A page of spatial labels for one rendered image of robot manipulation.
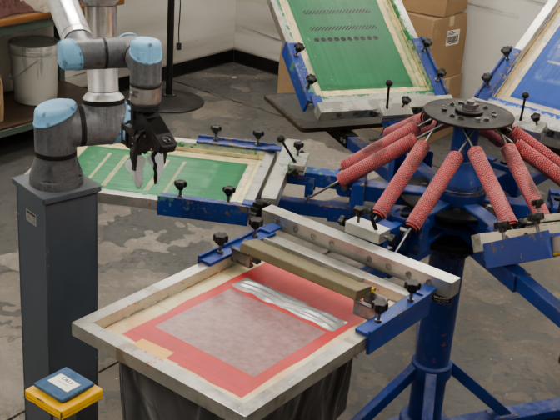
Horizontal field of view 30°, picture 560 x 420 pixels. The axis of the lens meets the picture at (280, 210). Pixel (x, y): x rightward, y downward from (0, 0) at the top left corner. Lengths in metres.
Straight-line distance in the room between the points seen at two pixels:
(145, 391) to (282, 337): 0.38
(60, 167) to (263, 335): 0.73
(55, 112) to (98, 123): 0.12
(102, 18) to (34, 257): 0.71
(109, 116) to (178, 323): 0.61
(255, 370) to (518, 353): 2.30
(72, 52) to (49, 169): 0.51
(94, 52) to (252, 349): 0.84
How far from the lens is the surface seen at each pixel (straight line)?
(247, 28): 8.38
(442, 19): 6.86
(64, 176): 2.94
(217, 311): 2.85
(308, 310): 2.87
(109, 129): 2.93
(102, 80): 2.92
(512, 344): 4.81
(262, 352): 2.69
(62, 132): 2.91
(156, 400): 2.74
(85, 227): 3.02
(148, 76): 2.49
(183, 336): 2.74
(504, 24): 7.11
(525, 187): 3.33
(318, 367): 2.58
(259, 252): 2.95
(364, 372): 4.43
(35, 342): 3.21
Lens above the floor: 2.37
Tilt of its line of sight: 24 degrees down
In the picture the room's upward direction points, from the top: 4 degrees clockwise
